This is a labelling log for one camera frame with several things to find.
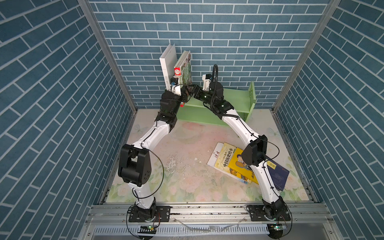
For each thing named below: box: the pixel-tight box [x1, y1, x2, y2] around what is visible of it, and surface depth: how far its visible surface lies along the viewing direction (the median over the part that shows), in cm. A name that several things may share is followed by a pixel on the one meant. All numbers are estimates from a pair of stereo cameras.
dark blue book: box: [266, 159, 290, 191], surface depth 86 cm
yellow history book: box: [213, 142, 253, 185], surface depth 93 cm
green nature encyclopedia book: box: [173, 50, 192, 98], surface depth 72 cm
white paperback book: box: [159, 43, 178, 91], surface depth 73 cm
